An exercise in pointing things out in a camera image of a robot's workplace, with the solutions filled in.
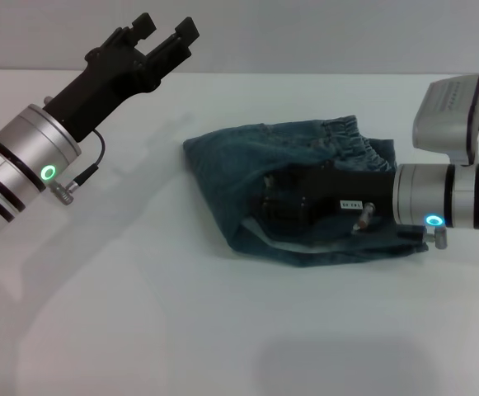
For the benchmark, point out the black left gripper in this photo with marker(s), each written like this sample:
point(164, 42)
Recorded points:
point(99, 90)

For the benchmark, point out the blue denim shorts basketball print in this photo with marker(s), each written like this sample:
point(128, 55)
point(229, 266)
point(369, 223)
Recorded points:
point(231, 165)

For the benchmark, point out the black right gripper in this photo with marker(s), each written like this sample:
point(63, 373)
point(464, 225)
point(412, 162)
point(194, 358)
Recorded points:
point(330, 198)

